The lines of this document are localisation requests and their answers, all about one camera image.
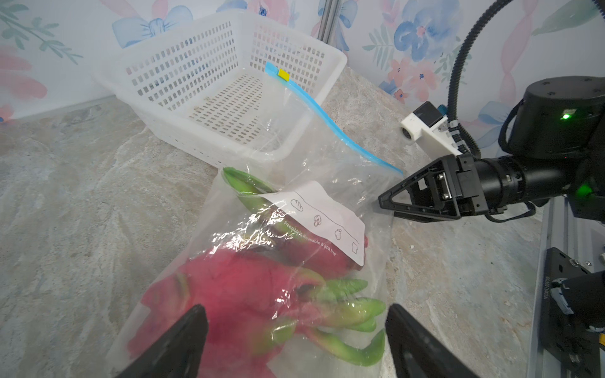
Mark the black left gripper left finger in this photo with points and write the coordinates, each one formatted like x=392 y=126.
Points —
x=178 y=352

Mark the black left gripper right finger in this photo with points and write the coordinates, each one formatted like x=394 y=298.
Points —
x=416 y=352

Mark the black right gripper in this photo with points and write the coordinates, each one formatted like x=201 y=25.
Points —
x=453 y=187

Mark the pink dragon fruit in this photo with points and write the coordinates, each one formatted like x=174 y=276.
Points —
x=293 y=240
x=254 y=305

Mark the clear zip-top bag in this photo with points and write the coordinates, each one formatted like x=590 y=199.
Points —
x=330 y=185

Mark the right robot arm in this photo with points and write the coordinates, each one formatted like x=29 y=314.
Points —
x=554 y=144

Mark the white plastic basket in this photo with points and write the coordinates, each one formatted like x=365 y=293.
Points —
x=225 y=86

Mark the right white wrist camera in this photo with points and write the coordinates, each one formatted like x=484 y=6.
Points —
x=428 y=128

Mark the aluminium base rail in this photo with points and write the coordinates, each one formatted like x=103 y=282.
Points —
x=567 y=338

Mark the aluminium corner post right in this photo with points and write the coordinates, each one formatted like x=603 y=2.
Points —
x=328 y=11

